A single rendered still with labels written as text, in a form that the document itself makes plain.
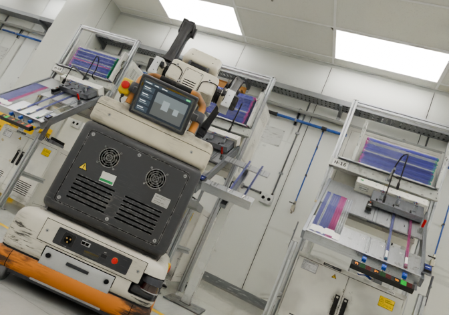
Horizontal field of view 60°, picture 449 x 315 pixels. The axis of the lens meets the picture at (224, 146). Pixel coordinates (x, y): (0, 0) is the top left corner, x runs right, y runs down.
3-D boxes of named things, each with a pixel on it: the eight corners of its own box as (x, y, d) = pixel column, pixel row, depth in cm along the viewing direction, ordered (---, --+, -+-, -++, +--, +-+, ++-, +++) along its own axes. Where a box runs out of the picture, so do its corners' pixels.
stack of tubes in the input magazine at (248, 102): (243, 124, 319) (256, 95, 325) (190, 106, 336) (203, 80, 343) (246, 130, 330) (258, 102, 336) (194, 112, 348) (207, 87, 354)
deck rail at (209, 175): (195, 193, 264) (196, 186, 261) (192, 192, 265) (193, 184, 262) (238, 152, 322) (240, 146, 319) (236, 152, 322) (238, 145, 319)
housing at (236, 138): (234, 154, 319) (236, 140, 313) (184, 136, 336) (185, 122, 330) (238, 151, 326) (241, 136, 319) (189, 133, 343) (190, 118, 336)
